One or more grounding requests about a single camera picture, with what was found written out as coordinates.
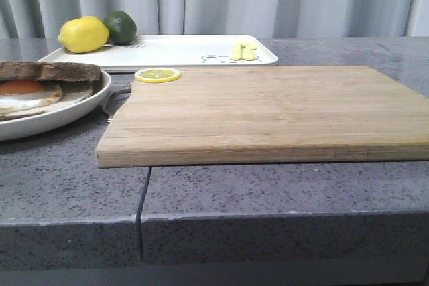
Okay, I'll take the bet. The bread slice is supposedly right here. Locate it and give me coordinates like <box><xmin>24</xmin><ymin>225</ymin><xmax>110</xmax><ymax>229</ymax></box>
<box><xmin>1</xmin><ymin>61</ymin><xmax>101</xmax><ymax>82</ymax></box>
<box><xmin>1</xmin><ymin>81</ymin><xmax>94</xmax><ymax>121</ymax></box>

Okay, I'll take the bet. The green lime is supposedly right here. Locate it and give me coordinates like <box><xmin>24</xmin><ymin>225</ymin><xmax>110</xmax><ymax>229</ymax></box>
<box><xmin>103</xmin><ymin>11</ymin><xmax>137</xmax><ymax>45</ymax></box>

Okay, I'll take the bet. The white round plate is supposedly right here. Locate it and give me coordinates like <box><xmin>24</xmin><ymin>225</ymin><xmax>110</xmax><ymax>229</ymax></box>
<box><xmin>1</xmin><ymin>70</ymin><xmax>111</xmax><ymax>141</ymax></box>

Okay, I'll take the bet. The yellow lemon slice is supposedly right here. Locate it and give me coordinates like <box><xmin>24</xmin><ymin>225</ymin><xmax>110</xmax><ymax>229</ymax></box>
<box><xmin>134</xmin><ymin>67</ymin><xmax>181</xmax><ymax>83</ymax></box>

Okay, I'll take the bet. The fried egg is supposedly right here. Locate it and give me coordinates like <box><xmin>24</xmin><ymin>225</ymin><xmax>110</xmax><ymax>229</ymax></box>
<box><xmin>1</xmin><ymin>80</ymin><xmax>62</xmax><ymax>114</ymax></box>

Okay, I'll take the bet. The metal cutting board handle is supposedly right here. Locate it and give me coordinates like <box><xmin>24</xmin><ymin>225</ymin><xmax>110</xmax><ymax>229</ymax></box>
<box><xmin>102</xmin><ymin>82</ymin><xmax>132</xmax><ymax>123</ymax></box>

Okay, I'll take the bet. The yellow plastic fork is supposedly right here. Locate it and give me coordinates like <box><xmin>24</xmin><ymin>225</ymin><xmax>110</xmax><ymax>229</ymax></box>
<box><xmin>229</xmin><ymin>42</ymin><xmax>245</xmax><ymax>61</ymax></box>

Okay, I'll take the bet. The white rectangular tray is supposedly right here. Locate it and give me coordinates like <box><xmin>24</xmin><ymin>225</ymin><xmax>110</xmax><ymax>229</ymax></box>
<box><xmin>40</xmin><ymin>35</ymin><xmax>278</xmax><ymax>73</ymax></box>

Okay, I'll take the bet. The front yellow lemon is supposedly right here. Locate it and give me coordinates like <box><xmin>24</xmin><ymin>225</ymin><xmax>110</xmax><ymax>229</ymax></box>
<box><xmin>58</xmin><ymin>16</ymin><xmax>109</xmax><ymax>54</ymax></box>

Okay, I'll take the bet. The wooden cutting board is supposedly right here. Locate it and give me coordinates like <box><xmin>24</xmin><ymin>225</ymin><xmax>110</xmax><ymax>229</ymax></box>
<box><xmin>95</xmin><ymin>66</ymin><xmax>428</xmax><ymax>167</ymax></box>

